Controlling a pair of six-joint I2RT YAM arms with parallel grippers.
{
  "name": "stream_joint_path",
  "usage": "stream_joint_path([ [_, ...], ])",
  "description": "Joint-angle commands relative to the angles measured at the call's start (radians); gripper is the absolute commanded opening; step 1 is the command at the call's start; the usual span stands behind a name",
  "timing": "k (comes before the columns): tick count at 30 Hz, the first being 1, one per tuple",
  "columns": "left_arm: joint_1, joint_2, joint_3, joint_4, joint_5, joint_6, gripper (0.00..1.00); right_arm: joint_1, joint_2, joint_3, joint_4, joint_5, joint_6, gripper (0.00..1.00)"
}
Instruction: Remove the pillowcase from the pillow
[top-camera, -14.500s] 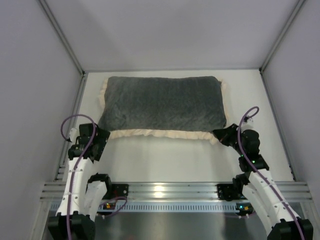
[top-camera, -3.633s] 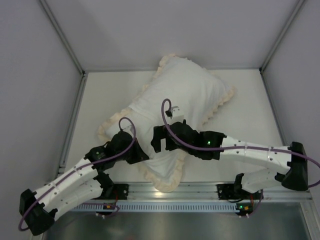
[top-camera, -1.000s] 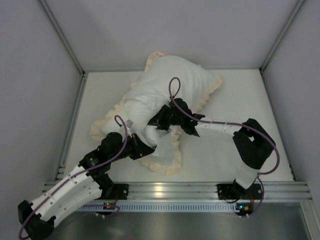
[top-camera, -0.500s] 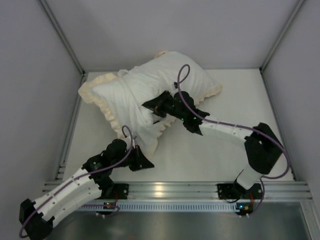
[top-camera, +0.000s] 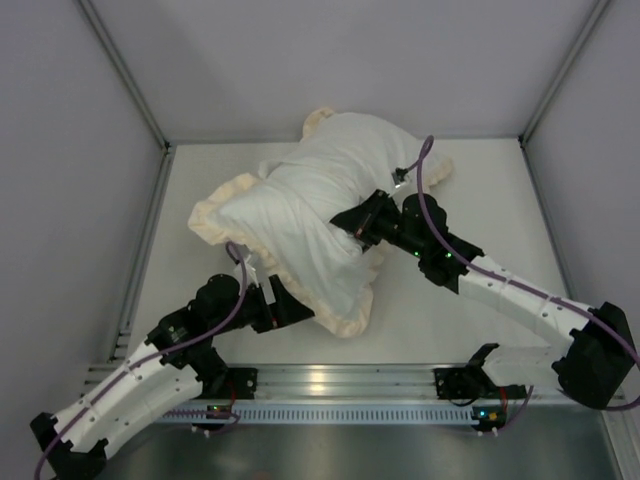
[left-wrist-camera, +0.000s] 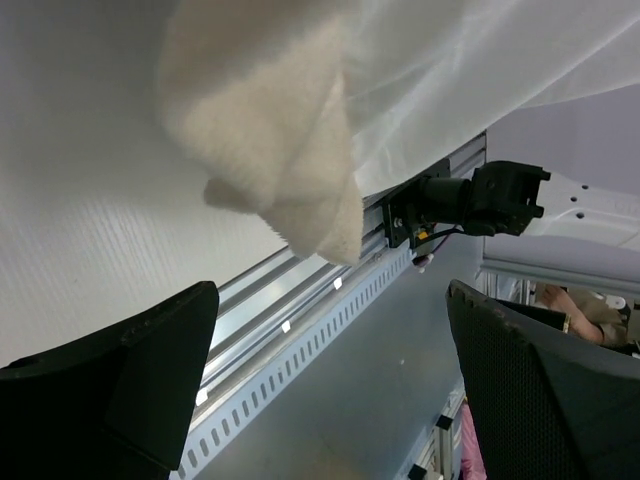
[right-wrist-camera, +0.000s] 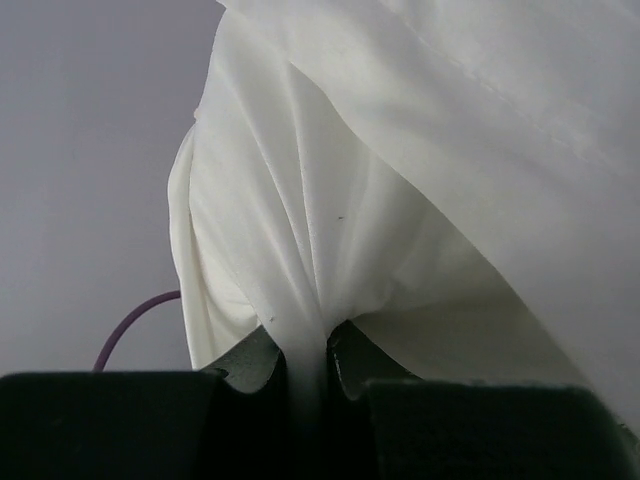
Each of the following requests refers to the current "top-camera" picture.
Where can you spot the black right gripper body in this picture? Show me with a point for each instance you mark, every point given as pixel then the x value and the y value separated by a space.
pixel 360 218

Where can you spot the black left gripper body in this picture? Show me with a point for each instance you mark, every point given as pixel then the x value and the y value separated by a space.
pixel 288 307

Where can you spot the grey pillowcase with cream frill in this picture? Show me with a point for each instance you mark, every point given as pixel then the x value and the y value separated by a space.
pixel 282 214

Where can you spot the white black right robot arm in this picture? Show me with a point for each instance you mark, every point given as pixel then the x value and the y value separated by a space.
pixel 589 350

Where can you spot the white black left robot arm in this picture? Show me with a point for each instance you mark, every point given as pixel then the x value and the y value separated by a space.
pixel 175 363

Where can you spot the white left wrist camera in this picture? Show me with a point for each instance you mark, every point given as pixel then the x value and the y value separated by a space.
pixel 250 272

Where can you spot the slotted grey cable duct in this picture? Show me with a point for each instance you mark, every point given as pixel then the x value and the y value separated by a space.
pixel 324 414

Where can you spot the aluminium mounting rail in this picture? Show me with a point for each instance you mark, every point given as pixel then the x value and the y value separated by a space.
pixel 281 382

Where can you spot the right aluminium frame post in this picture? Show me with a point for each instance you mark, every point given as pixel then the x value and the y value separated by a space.
pixel 569 58

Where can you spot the aluminium frame post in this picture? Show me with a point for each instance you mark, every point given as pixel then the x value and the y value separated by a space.
pixel 569 58
pixel 92 16

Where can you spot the left aluminium frame post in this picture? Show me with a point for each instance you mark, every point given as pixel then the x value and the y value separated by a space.
pixel 92 16

